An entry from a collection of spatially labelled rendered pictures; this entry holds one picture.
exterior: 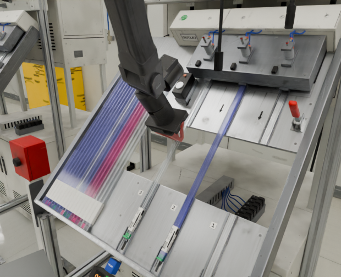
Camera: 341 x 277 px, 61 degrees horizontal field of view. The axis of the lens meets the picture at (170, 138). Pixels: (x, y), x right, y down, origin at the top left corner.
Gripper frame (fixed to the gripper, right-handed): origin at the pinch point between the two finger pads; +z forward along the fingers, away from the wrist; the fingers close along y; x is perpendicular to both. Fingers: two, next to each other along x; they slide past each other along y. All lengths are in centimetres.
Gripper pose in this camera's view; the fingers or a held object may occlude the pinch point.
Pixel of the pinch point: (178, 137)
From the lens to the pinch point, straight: 79.3
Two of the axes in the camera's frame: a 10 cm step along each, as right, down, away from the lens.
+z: 3.9, 5.6, 7.3
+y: -7.9, -2.0, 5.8
